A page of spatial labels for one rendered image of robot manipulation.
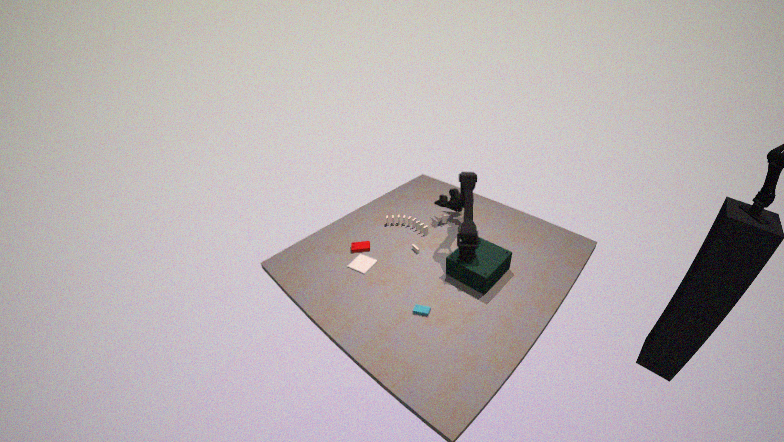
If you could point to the small teal flat block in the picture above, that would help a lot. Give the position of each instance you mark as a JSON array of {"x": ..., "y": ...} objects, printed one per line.
[{"x": 421, "y": 310}]

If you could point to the red rectangular block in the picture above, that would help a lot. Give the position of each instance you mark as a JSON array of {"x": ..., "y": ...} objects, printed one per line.
[{"x": 360, "y": 246}]

